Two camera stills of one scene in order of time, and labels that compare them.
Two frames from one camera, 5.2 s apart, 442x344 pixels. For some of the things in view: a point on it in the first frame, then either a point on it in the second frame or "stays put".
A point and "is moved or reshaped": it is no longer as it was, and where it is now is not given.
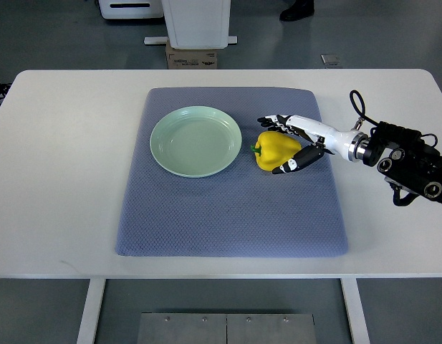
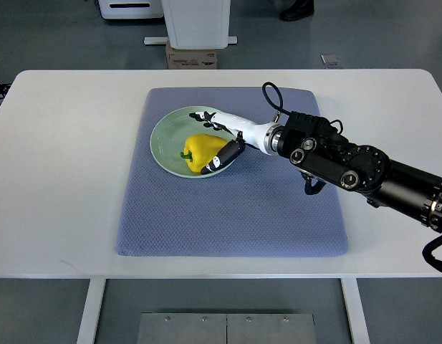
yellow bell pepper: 272,150 is moved or reshaped
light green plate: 195,141 stays put
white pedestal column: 195,24 stays put
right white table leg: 354,311 stays put
